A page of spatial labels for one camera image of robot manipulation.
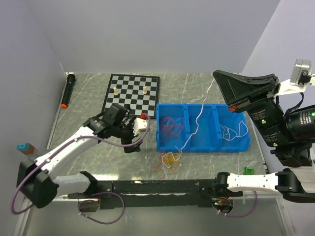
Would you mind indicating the green small object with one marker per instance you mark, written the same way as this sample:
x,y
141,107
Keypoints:
x,y
248,171

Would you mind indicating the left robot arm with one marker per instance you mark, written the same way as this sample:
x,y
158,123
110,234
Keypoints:
x,y
40,181

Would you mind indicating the black white chessboard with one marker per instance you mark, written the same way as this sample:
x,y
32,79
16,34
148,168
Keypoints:
x,y
130,88

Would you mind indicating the black marker orange cap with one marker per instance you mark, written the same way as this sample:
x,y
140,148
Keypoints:
x,y
70,82

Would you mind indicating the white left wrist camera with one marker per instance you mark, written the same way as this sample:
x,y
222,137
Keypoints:
x,y
139,126

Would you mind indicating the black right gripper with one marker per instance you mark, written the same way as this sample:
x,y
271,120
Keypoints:
x,y
239,91

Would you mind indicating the blue three-compartment bin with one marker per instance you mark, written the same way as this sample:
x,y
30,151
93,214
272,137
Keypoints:
x,y
200,128

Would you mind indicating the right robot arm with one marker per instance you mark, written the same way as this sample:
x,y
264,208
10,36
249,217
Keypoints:
x,y
290,135

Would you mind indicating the cream chess pawn left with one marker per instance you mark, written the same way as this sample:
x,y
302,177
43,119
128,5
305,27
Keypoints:
x,y
115,91

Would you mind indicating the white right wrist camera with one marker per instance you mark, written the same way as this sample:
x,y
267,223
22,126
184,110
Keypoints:
x,y
300,78

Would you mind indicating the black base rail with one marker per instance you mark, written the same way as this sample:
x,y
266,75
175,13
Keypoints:
x,y
157,193

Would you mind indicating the blue brown toy block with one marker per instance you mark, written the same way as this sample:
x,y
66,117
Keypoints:
x,y
27,149

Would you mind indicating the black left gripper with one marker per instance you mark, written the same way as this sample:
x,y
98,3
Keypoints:
x,y
129,139

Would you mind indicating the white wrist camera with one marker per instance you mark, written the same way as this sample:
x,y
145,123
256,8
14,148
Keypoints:
x,y
139,126
300,78

